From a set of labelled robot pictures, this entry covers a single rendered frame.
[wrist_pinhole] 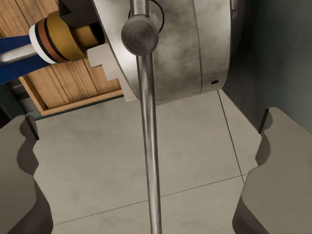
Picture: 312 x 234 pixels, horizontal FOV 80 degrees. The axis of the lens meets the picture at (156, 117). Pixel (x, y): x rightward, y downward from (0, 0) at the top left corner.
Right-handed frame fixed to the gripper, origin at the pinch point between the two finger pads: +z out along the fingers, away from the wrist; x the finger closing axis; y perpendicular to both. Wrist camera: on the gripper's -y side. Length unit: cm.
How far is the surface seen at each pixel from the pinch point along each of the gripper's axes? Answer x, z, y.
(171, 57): 2.2, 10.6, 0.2
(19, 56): -24.7, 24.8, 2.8
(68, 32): -13.0, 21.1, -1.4
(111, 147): -47, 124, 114
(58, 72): -29, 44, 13
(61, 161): -99, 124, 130
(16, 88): -46, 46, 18
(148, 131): -0.3, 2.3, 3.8
